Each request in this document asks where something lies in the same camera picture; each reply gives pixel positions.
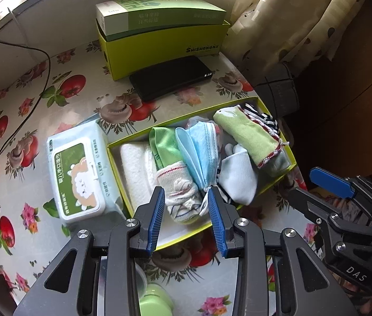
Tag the green round case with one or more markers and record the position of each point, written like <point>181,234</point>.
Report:
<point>154,301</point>

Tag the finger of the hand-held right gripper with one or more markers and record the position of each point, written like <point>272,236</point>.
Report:
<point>332,181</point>
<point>311,209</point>

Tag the lime cardboard box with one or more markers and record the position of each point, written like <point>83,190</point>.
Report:
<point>146,59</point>

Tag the wet wipes pack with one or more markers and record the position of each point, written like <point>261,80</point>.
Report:
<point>80,177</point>

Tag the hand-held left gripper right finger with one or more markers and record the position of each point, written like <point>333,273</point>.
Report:
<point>217,227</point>

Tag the green white carton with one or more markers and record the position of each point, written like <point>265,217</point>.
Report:
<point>159,16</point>

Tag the white towel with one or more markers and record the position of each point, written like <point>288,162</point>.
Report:
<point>136,174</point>

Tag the cream dotted curtain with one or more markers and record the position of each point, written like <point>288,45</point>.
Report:
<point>288,16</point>

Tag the green microfibre cloth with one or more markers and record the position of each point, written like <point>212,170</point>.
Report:
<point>166,144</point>

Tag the floral tablecloth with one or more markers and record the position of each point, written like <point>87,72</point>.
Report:
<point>41,112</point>

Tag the white knitted cloth red stripes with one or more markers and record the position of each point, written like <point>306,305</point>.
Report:
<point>179,184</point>

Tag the wooden cabinet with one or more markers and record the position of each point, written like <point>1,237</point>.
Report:
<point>354,105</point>

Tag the blue face mask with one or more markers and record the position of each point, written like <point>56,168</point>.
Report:
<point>199,151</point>

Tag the lime box lid tray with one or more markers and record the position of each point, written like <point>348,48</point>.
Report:
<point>172,237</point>

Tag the clear round plastic container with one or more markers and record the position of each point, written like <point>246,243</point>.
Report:
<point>141,279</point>

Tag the grey checked stool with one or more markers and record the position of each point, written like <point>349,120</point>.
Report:
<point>278,89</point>

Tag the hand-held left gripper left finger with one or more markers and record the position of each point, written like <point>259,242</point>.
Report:
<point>158,220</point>

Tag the black power bank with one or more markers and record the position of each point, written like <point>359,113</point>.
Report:
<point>169,79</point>

